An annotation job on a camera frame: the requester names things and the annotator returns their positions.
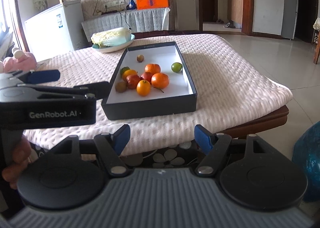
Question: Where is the green round tomato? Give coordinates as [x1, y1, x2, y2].
[171, 62, 183, 73]

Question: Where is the red tomato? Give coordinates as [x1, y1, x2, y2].
[140, 72, 153, 84]

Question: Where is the small brown longan back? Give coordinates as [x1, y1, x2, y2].
[136, 55, 144, 62]

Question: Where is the wall power socket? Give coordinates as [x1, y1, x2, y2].
[104, 0, 126, 9]

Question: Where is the grey shallow cardboard box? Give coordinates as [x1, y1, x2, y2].
[101, 42, 197, 120]

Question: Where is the blue glass bottle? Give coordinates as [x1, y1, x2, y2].
[126, 0, 137, 10]

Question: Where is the cloth covered tv cabinet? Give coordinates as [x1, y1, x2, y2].
[81, 7, 170, 41]

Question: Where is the napa cabbage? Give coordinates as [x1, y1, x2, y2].
[91, 27, 131, 48]

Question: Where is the blue plastic bag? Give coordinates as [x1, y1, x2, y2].
[292, 122, 320, 203]

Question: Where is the green tomato with stem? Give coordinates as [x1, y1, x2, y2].
[120, 67, 130, 76]

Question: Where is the dark red wrinkled fruit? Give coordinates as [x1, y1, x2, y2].
[126, 75, 141, 90]

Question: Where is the white chest freezer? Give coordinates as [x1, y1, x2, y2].
[24, 0, 88, 62]

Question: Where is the mandarin orange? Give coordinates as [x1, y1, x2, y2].
[144, 64, 161, 75]
[151, 73, 170, 89]

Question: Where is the white blue plate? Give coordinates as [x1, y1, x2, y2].
[92, 34, 136, 53]

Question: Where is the small orange tomato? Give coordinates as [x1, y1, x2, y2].
[136, 80, 151, 97]

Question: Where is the orange cherry tomato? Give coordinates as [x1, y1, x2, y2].
[122, 69, 137, 82]

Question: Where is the wooden hallway cabinet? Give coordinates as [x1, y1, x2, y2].
[227, 0, 244, 28]

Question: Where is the person's left hand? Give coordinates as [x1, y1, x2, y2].
[2, 135, 31, 190]

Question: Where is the pink plush toy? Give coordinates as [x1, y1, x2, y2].
[1, 47, 37, 73]

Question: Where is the grey refrigerator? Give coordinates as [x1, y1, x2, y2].
[281, 0, 298, 40]

